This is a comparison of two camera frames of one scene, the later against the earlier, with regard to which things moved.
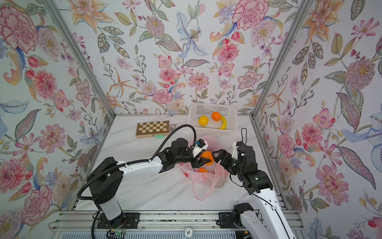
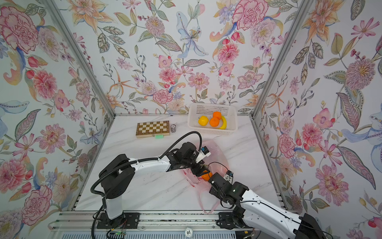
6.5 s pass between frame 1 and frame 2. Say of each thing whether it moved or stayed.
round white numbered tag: stayed
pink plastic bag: moved
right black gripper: moved
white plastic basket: stayed
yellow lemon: stayed
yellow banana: stayed
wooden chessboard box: stayed
